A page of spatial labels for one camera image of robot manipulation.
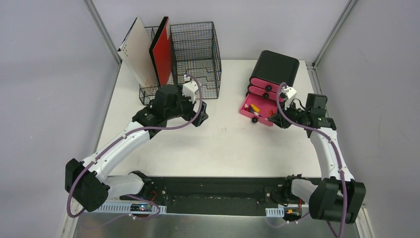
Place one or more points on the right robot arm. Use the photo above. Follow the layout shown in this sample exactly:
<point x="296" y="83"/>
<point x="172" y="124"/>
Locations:
<point x="338" y="197"/>

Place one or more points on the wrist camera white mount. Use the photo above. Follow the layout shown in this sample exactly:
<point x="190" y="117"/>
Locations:
<point x="287" y="94"/>
<point x="190" y="88"/>

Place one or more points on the black pink drawer unit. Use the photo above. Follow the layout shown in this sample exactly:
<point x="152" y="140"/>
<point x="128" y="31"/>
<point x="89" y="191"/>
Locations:
<point x="270" y="71"/>

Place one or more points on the yellow highlighter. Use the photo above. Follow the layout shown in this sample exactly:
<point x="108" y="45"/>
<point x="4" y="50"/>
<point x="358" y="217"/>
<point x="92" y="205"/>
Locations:
<point x="255" y="108"/>

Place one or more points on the red A4 folder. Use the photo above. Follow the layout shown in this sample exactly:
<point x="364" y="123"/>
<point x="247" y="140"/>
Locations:
<point x="160" y="52"/>

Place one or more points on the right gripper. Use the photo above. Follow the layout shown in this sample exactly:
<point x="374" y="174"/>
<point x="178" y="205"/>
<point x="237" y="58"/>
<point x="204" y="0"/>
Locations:
<point x="280" y="120"/>

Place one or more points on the black wire mesh desk organizer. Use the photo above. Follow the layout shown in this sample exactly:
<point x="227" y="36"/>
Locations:
<point x="195" y="51"/>

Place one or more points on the black mounting base plate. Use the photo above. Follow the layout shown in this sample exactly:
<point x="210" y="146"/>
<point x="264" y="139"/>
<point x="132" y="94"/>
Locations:
<point x="232" y="196"/>

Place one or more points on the white A4 folder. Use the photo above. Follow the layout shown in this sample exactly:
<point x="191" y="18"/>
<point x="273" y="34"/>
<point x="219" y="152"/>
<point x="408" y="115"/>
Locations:
<point x="134" y="52"/>

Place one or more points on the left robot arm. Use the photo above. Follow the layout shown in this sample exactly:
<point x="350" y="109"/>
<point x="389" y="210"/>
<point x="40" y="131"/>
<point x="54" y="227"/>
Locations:
<point x="89" y="181"/>

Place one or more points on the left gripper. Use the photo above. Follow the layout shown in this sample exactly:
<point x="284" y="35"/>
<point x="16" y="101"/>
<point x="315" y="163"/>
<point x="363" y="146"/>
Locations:
<point x="195" y="112"/>

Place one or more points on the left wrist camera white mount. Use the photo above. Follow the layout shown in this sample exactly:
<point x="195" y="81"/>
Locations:
<point x="190" y="88"/>

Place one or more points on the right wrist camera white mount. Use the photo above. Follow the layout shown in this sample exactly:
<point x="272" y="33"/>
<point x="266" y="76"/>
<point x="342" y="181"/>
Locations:
<point x="287" y="94"/>

